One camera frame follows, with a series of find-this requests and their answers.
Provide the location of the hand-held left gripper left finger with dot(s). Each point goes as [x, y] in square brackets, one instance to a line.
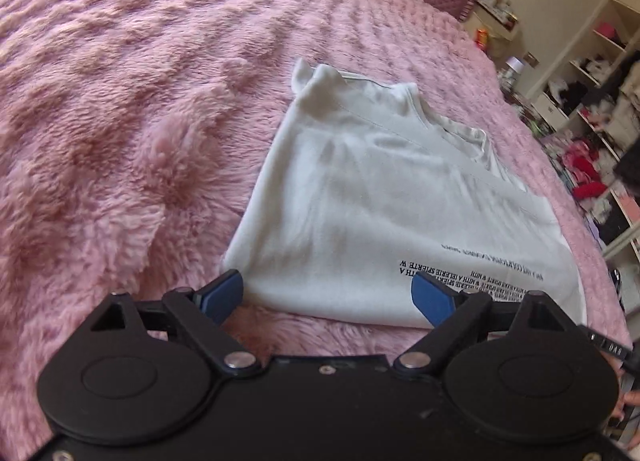
[225, 294]

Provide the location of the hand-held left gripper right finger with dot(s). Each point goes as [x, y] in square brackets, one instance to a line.
[431, 299]

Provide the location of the white printed sweatshirt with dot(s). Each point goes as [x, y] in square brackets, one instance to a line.
[380, 201]

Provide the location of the red and pink clothes pile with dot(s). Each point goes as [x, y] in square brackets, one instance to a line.
[582, 168]

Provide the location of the person's right hand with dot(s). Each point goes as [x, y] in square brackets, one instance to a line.
[629, 403]

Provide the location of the pink fluffy blanket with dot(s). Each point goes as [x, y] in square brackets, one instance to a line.
[125, 141]

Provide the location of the white table lamp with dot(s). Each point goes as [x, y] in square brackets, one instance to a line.
[511, 72]

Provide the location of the white open wardrobe shelf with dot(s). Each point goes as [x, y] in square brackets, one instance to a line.
[595, 91]

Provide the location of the red snack bag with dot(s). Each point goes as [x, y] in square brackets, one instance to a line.
[482, 37]

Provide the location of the cream bedside shelf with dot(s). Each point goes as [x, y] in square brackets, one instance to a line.
[492, 1]

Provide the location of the wall socket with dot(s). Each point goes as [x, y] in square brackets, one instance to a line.
[531, 59]

